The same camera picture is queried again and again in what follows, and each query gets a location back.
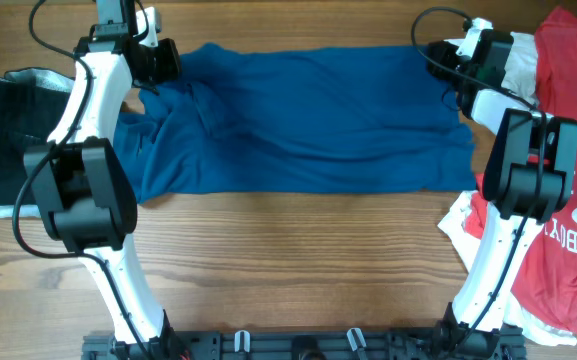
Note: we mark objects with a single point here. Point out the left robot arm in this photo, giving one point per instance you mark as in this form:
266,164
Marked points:
84,197

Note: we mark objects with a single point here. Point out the light grey folded garment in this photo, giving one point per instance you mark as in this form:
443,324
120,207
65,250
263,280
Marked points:
38,77

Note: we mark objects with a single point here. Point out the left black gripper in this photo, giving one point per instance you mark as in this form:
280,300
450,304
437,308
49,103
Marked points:
169,66

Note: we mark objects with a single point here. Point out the red printed t-shirt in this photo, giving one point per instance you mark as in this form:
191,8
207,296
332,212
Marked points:
546,285

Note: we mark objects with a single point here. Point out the white shirt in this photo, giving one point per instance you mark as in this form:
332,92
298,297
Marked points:
465,221

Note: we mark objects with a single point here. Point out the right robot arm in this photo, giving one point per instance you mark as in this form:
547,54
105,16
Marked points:
528,178

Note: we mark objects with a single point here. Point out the black folded shorts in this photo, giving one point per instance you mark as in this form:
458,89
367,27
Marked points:
8,140

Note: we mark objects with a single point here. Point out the blue polo shirt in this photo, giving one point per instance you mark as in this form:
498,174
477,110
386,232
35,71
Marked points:
330,121

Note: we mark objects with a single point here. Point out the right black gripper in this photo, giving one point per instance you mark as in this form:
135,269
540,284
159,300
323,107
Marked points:
437,62

